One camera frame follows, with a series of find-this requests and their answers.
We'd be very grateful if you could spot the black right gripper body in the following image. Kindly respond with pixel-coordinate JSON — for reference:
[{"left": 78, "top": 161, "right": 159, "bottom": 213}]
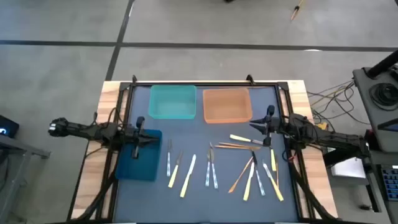
[{"left": 262, "top": 105, "right": 282, "bottom": 146}]

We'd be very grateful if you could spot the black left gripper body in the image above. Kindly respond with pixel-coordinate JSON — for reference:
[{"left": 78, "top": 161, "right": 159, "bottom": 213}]
[{"left": 123, "top": 116, "right": 147, "bottom": 159}]

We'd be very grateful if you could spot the wooden chopstick utensil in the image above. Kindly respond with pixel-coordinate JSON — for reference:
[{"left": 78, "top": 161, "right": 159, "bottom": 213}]
[{"left": 218, "top": 141, "right": 261, "bottom": 150}]

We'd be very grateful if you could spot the teal translucent plastic bin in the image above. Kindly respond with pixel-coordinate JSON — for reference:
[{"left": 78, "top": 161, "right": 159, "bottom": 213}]
[{"left": 147, "top": 85, "right": 198, "bottom": 120}]

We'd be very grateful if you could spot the dark blue plastic bin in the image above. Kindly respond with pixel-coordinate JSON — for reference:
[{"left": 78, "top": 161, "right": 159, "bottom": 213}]
[{"left": 114, "top": 129, "right": 164, "bottom": 182}]

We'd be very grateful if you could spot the orange translucent plastic bin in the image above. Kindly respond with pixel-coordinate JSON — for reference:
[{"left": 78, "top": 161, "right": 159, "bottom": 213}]
[{"left": 202, "top": 87, "right": 254, "bottom": 124}]

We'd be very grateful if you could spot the white paper box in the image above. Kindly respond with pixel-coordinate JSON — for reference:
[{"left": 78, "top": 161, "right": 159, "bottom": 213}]
[{"left": 330, "top": 156, "right": 367, "bottom": 179}]

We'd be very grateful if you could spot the grey equipment cart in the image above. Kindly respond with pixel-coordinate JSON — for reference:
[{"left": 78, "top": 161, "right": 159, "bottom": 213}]
[{"left": 352, "top": 63, "right": 398, "bottom": 153}]

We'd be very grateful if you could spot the grey metal cart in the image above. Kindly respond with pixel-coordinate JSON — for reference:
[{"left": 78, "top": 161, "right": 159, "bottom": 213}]
[{"left": 0, "top": 134, "right": 52, "bottom": 224}]

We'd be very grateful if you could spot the grey side desk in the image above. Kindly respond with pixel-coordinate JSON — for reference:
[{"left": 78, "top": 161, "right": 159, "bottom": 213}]
[{"left": 362, "top": 152, "right": 398, "bottom": 224}]

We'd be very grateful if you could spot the black pole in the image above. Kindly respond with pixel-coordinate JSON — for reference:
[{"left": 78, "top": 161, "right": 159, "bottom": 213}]
[{"left": 366, "top": 49, "right": 398, "bottom": 79}]

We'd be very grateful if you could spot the black box with blue light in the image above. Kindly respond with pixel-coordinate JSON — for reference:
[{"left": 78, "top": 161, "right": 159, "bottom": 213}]
[{"left": 0, "top": 114, "right": 20, "bottom": 139}]

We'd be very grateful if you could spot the keypad panel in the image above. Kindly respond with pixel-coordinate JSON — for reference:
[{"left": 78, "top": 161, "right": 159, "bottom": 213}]
[{"left": 381, "top": 164, "right": 398, "bottom": 202}]

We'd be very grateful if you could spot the floor cable bundle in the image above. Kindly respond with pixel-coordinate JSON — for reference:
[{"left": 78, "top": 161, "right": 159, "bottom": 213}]
[{"left": 306, "top": 79, "right": 373, "bottom": 126}]

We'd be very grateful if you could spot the black metal table frame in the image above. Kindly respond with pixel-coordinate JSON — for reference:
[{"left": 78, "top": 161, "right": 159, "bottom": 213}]
[{"left": 67, "top": 74, "right": 338, "bottom": 224}]

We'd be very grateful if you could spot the yellow hanging cable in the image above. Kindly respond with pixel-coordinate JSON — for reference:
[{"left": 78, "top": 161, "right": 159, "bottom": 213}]
[{"left": 290, "top": 0, "right": 305, "bottom": 22}]

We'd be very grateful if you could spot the black coiled cable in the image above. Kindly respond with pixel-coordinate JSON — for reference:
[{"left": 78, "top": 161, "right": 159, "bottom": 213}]
[{"left": 369, "top": 82, "right": 398, "bottom": 111}]

